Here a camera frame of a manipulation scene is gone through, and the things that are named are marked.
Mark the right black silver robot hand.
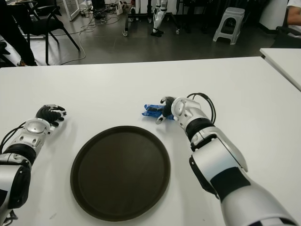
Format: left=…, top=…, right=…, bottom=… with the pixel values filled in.
left=155, top=96, right=176, bottom=125

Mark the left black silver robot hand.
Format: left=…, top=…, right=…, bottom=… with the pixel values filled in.
left=35, top=104, right=67, bottom=127

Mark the blue Oreo cookie package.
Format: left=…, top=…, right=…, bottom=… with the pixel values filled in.
left=141, top=104, right=175, bottom=121

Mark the round dark brown tray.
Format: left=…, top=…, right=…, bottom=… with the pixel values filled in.
left=70, top=125, right=171, bottom=215

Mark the standing person in black trousers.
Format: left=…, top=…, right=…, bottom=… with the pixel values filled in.
left=0, top=0, right=39, bottom=67

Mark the black metal chair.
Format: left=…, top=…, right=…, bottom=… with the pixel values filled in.
left=23, top=0, right=80, bottom=66

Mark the white humanoid robot leg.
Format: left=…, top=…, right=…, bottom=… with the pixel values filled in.
left=150, top=0, right=169, bottom=37

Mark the grey plastic stool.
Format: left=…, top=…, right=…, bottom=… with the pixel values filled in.
left=213, top=7, right=245, bottom=46

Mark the white framed panel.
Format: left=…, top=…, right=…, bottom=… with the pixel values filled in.
left=62, top=0, right=81, bottom=23

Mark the white paper bag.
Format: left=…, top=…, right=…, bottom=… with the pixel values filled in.
left=115, top=0, right=125, bottom=16

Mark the white side table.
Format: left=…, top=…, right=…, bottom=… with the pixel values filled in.
left=259, top=48, right=301, bottom=92

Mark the black office chair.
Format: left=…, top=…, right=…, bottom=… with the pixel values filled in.
left=270, top=14, right=301, bottom=49

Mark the seated person in white shirt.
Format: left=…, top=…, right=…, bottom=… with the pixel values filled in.
left=286, top=0, right=301, bottom=27

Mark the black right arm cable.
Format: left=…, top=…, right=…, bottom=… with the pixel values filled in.
left=187, top=92, right=216, bottom=124

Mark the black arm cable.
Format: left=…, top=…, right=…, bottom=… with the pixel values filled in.
left=0, top=123, right=27, bottom=153
left=187, top=92, right=216, bottom=124

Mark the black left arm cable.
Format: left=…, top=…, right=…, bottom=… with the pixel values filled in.
left=0, top=123, right=27, bottom=153

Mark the white floor cable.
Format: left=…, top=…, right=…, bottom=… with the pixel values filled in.
left=48, top=13, right=98, bottom=66

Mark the black wheeled metal frame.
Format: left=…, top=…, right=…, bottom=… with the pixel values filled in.
left=121, top=0, right=182, bottom=37

